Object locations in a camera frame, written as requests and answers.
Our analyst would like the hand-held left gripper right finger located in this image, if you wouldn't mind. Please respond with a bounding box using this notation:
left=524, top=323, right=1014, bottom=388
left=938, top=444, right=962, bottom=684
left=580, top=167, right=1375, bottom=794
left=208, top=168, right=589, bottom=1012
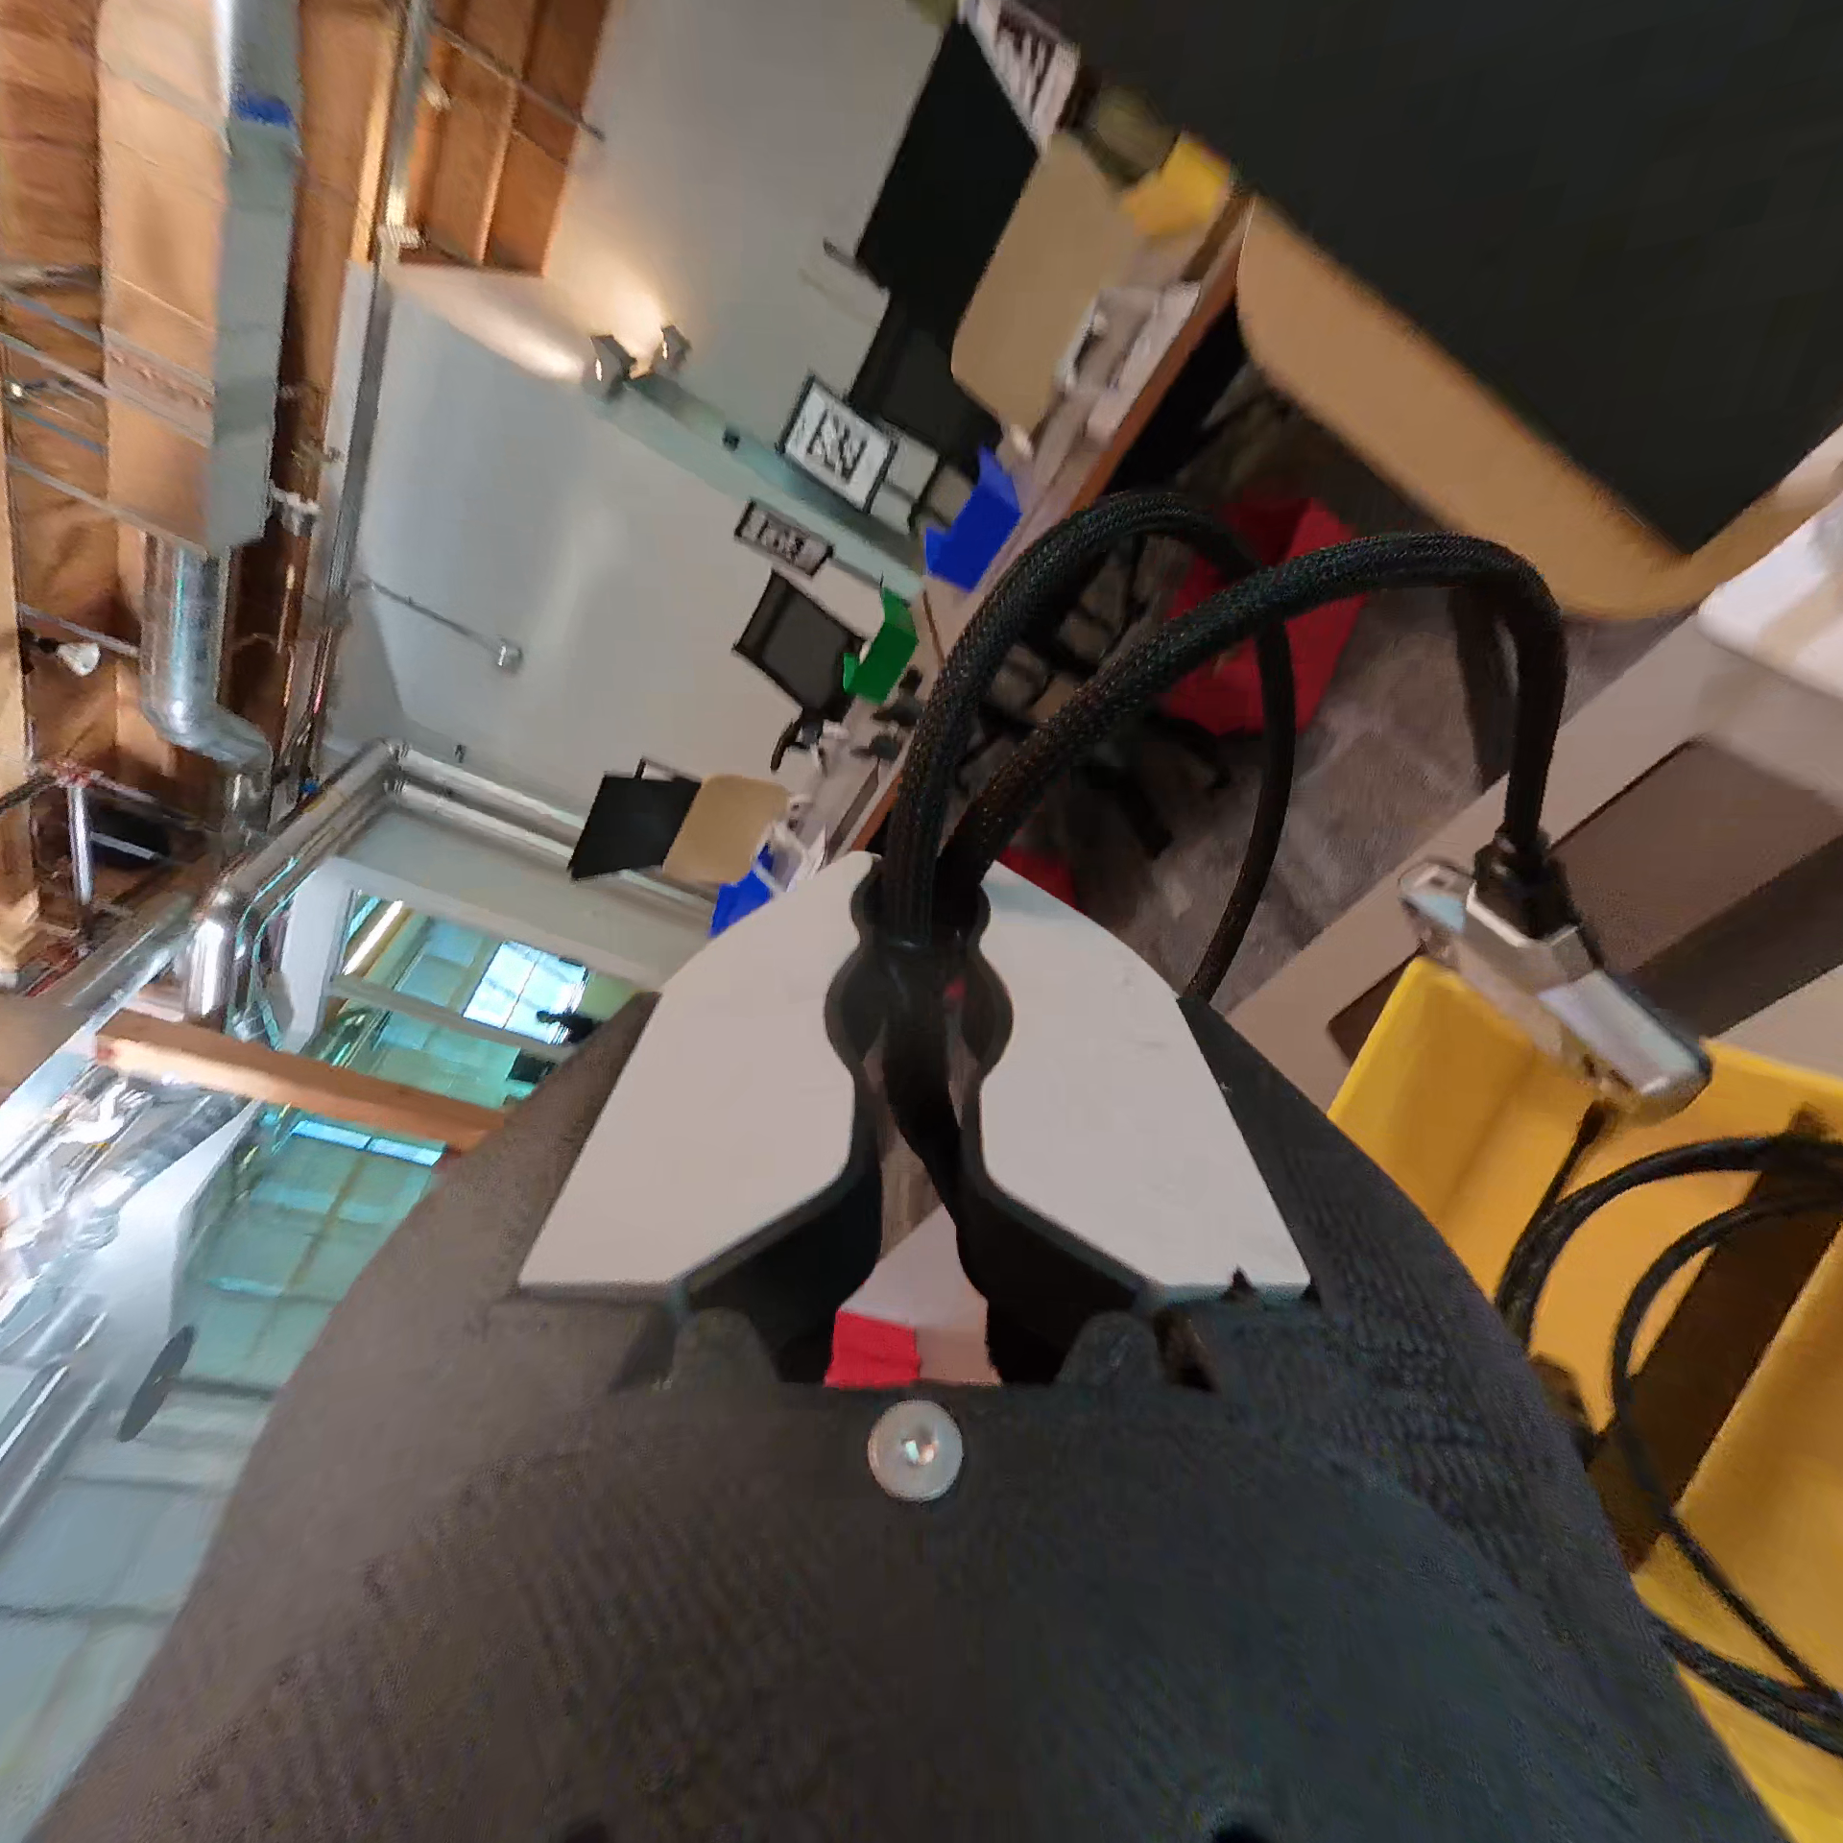
left=962, top=870, right=1314, bottom=1298

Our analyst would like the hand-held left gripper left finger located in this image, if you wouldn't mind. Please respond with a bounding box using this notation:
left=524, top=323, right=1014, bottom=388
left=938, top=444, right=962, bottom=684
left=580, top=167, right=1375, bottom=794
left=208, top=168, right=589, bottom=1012
left=517, top=851, right=884, bottom=1293

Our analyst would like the yellow plastic bin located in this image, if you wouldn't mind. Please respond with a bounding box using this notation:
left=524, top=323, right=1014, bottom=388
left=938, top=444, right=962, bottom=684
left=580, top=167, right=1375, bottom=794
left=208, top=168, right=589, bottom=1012
left=1326, top=956, right=1843, bottom=1843

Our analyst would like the silver usb hub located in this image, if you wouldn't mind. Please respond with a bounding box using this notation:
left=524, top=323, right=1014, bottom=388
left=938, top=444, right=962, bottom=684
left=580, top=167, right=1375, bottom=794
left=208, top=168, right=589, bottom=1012
left=1398, top=831, right=1718, bottom=1115

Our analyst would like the black braided hub cable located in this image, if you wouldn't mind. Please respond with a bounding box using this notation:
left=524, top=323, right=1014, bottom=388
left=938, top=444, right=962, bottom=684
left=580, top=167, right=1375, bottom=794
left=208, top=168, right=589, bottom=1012
left=875, top=489, right=1572, bottom=1298

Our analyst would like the green plastic bin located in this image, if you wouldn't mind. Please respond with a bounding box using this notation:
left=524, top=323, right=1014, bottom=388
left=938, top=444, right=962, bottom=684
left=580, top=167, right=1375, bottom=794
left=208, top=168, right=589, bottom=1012
left=838, top=587, right=919, bottom=705

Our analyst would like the red tote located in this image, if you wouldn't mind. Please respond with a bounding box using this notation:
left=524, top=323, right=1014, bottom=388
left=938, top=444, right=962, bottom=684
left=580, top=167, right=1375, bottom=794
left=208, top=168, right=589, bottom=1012
left=1163, top=489, right=1367, bottom=739

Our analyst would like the blue plastic bin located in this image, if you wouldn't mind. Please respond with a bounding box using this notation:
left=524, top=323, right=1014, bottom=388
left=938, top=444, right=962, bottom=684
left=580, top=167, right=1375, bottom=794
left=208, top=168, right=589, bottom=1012
left=921, top=445, right=1026, bottom=587

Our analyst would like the black bin divider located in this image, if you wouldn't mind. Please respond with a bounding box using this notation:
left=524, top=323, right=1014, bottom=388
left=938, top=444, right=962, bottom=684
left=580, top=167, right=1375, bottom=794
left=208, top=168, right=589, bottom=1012
left=1582, top=1137, right=1843, bottom=1576

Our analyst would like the black white marker poster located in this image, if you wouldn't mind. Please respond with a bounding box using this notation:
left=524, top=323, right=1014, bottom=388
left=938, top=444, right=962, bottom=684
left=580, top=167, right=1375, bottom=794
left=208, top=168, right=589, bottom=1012
left=777, top=374, right=898, bottom=511

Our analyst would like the white board stand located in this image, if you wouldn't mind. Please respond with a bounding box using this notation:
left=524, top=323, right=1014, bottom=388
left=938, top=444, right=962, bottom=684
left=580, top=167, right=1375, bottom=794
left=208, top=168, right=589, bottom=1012
left=1696, top=504, right=1843, bottom=695

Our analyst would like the black braided hdmi cable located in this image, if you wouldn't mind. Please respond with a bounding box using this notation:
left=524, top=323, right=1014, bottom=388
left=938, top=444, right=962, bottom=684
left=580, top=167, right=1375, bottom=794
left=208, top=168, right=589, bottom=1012
left=1610, top=1202, right=1843, bottom=1735
left=1495, top=1106, right=1843, bottom=1385

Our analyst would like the silver air duct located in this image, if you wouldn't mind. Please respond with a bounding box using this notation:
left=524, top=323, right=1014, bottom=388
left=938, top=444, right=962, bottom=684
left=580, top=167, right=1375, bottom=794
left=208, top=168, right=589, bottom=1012
left=137, top=0, right=308, bottom=772

